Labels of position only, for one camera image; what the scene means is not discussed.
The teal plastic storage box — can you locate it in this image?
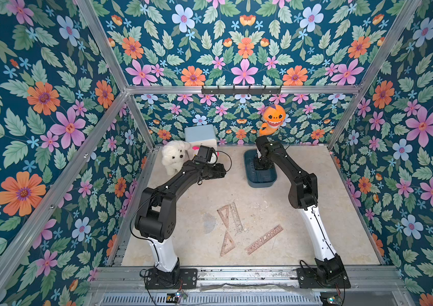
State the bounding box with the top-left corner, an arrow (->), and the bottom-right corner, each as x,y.
244,149 -> 277,188

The clear ruler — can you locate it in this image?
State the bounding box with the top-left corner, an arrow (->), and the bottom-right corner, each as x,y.
229,202 -> 244,233

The pink long straight ruler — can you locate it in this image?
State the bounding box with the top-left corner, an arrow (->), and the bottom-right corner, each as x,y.
245,224 -> 284,255

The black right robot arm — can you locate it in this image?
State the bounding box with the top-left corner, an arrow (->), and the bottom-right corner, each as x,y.
254,136 -> 347,287

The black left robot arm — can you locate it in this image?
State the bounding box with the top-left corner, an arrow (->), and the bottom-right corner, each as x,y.
134,146 -> 227,278

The light blue white box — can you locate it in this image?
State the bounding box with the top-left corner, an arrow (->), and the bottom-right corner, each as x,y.
185,124 -> 218,149

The pink white toy figure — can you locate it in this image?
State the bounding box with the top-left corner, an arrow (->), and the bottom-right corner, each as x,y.
188,145 -> 200,159

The orange shark plush toy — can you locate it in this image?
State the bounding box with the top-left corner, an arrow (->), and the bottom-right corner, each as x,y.
259,105 -> 286,136

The white plush dog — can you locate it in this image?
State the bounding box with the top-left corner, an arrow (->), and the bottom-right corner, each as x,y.
162,140 -> 190,176

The pink triangle ruler upper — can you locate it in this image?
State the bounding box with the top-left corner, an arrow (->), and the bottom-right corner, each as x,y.
217,205 -> 230,230

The black hook rail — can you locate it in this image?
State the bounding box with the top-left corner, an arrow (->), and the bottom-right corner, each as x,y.
201,85 -> 282,96

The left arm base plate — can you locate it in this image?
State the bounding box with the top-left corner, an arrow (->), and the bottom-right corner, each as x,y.
144,268 -> 198,290

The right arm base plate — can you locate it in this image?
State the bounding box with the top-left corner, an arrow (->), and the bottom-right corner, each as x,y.
296,267 -> 351,289

